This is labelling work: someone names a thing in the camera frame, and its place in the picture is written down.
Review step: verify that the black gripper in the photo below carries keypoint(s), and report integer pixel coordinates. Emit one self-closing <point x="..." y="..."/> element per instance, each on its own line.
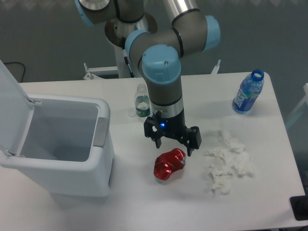
<point x="173" y="128"/>

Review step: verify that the crushed red can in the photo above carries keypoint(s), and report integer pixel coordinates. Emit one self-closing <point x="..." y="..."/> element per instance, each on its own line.
<point x="169" y="162"/>

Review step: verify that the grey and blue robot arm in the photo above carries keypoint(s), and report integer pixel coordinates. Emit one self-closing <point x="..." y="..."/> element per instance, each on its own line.
<point x="156" y="57"/>

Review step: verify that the clear plastic bottle green label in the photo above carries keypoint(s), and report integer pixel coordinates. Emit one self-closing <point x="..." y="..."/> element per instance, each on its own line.
<point x="142" y="101"/>

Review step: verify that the white bottle cap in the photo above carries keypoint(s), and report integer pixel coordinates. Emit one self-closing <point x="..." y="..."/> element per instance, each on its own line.
<point x="131" y="113"/>

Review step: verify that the crumpled white tissue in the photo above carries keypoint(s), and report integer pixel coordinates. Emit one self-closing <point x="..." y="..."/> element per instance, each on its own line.
<point x="235" y="161"/>

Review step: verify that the blue plastic water bottle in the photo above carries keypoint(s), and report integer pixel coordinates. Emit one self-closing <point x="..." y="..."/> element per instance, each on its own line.
<point x="249" y="90"/>

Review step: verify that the white trash bin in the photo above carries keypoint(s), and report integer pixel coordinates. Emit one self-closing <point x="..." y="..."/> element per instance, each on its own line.
<point x="62" y="143"/>

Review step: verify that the black device at table edge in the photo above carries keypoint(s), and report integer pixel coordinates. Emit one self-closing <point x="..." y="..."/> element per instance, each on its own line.
<point x="299" y="206"/>

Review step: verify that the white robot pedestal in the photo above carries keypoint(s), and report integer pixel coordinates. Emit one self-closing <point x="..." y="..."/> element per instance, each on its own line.
<point x="122" y="65"/>

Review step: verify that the white metal base frame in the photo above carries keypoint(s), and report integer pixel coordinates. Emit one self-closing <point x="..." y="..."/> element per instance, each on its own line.
<point x="105" y="73"/>

